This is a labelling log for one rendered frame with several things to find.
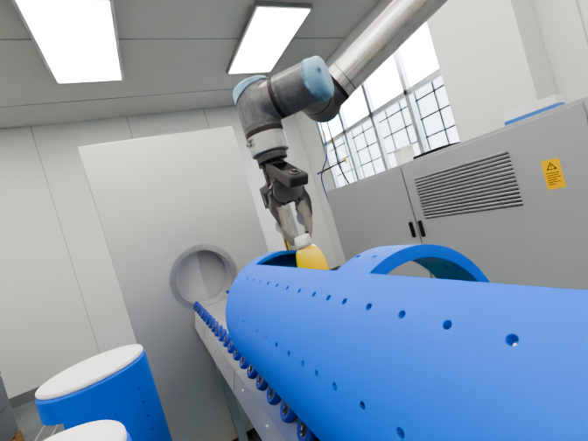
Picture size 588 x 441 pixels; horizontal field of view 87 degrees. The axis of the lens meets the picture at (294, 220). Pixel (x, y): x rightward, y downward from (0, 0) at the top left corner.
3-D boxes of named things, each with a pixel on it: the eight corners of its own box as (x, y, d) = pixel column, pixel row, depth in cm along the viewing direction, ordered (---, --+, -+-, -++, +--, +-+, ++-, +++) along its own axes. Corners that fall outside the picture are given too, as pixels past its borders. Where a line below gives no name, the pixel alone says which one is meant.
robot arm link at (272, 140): (290, 125, 70) (250, 132, 66) (297, 146, 70) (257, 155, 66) (276, 139, 78) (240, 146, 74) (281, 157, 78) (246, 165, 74)
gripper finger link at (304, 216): (310, 234, 78) (293, 201, 77) (321, 233, 72) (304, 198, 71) (300, 241, 76) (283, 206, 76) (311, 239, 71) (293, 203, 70)
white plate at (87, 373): (114, 345, 113) (115, 347, 113) (18, 393, 89) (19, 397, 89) (159, 342, 98) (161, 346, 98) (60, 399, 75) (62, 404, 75)
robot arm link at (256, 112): (260, 66, 65) (221, 87, 69) (277, 124, 66) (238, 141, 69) (276, 80, 74) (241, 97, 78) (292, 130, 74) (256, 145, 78)
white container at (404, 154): (406, 164, 267) (402, 149, 266) (421, 159, 252) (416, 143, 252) (393, 168, 260) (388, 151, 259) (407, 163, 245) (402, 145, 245)
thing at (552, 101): (514, 126, 182) (511, 113, 182) (566, 107, 162) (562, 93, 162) (505, 127, 176) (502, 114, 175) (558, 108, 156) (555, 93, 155)
